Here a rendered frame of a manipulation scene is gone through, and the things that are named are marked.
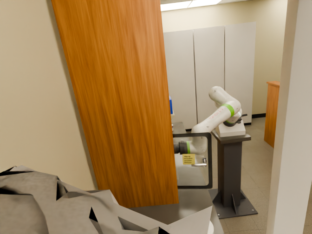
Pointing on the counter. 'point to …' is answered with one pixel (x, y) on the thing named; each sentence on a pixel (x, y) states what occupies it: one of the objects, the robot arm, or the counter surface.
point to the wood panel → (122, 95)
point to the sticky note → (188, 159)
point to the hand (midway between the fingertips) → (150, 150)
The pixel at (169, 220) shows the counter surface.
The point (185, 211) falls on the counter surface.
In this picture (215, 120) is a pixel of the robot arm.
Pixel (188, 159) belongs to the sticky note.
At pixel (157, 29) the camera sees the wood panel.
